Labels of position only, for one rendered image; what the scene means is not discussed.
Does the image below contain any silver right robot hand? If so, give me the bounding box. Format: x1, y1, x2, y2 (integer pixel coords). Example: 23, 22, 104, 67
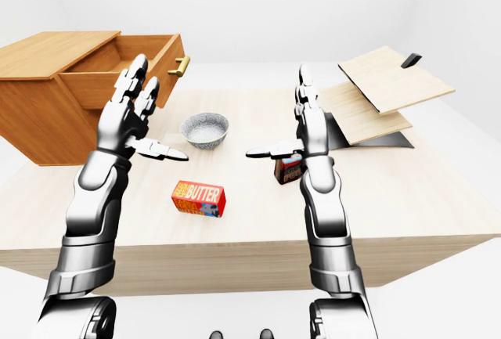
245, 63, 330, 160

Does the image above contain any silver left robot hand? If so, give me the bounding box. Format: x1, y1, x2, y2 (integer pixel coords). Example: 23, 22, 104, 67
96, 53, 189, 161

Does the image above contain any open wooden drawer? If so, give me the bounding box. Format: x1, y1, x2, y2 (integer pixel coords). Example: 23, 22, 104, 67
58, 33, 186, 111

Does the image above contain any wooden cabinet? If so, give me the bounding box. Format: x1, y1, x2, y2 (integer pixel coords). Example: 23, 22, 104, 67
0, 31, 122, 167

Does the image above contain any brown printed food box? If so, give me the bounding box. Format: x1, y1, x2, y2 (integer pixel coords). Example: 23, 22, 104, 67
273, 153, 305, 186

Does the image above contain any pale wooden board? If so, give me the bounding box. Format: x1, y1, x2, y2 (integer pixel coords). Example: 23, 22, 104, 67
337, 45, 456, 115
319, 81, 413, 146

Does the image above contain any grey patterned bowl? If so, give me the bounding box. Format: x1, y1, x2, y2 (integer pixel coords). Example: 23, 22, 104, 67
179, 112, 230, 150

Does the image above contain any red butter box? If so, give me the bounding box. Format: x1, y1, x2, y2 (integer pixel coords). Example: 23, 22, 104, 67
171, 180, 227, 218

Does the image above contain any small black wedge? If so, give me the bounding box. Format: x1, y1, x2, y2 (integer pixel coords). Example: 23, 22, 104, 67
400, 52, 423, 70

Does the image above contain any brass drawer handle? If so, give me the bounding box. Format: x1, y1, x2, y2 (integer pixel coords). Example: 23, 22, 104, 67
167, 56, 191, 78

